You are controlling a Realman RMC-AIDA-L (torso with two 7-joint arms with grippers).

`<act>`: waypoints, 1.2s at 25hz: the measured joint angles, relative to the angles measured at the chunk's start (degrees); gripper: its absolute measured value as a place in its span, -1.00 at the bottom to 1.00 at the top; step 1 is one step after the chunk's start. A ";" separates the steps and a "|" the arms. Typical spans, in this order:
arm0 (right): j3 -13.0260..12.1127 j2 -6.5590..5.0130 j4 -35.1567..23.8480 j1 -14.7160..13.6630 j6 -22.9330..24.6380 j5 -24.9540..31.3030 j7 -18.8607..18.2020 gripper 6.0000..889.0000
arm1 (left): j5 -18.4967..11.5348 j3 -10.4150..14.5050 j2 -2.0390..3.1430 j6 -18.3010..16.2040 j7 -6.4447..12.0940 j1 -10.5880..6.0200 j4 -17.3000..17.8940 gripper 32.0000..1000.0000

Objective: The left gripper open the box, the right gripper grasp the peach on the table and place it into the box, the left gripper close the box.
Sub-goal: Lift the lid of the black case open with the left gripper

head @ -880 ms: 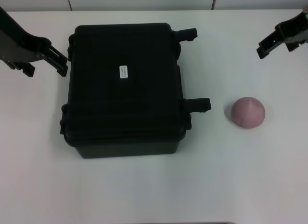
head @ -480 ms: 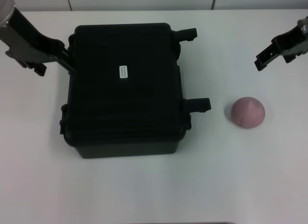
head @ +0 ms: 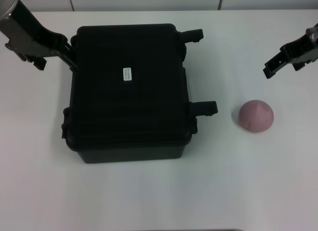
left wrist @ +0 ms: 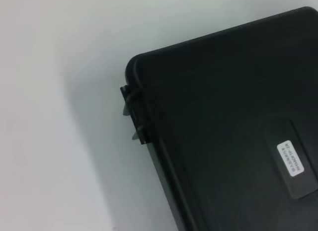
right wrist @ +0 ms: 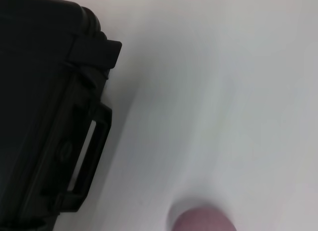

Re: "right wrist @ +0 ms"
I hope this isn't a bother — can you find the black plastic carrying case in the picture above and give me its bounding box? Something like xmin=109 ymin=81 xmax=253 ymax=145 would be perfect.
xmin=0 ymin=0 xmax=123 ymax=231

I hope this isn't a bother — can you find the pink fuzzy peach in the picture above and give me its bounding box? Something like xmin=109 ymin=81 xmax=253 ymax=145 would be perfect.
xmin=168 ymin=206 xmax=238 ymax=231

